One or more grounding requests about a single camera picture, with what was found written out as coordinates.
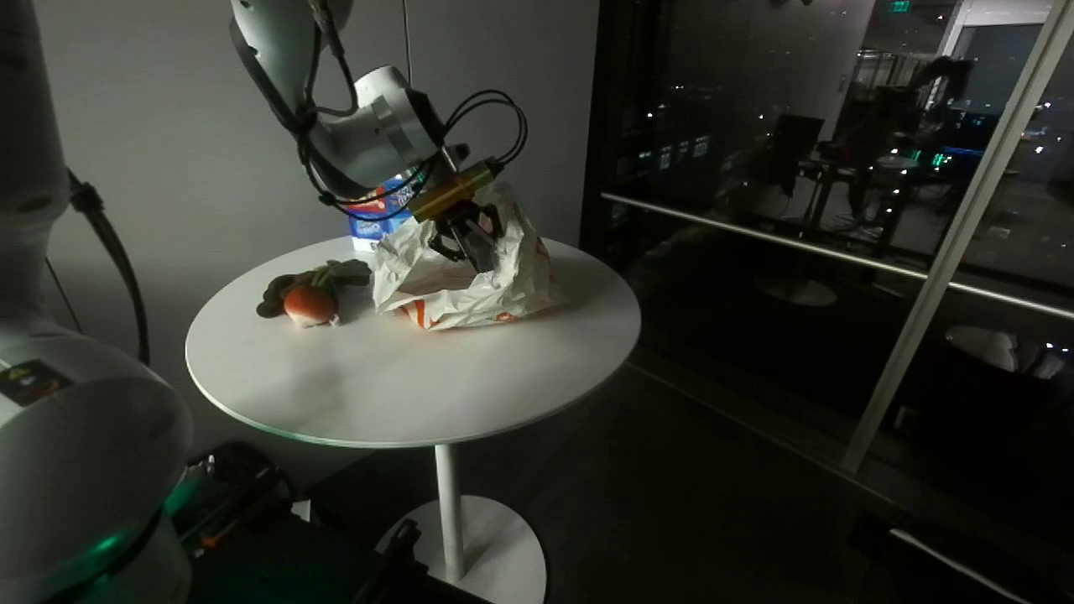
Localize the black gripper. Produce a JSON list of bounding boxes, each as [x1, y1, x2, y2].
[[431, 198, 506, 275]]

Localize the brown moose toy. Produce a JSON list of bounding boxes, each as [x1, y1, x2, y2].
[[255, 267, 313, 321]]

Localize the white plastic bag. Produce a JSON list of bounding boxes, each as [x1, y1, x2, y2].
[[367, 180, 568, 334]]

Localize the blue snack variety box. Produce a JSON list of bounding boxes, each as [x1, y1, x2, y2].
[[336, 180, 421, 247]]

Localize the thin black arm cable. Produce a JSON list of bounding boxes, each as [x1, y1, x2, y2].
[[227, 0, 532, 210]]

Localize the white table pedestal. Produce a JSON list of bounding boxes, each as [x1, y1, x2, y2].
[[377, 441, 551, 604]]

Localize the white window rail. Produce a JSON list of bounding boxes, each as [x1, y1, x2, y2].
[[596, 187, 1074, 329]]

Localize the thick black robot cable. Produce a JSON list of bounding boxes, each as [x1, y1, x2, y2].
[[65, 163, 155, 366]]

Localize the white window post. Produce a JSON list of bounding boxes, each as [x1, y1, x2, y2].
[[835, 0, 1074, 478]]

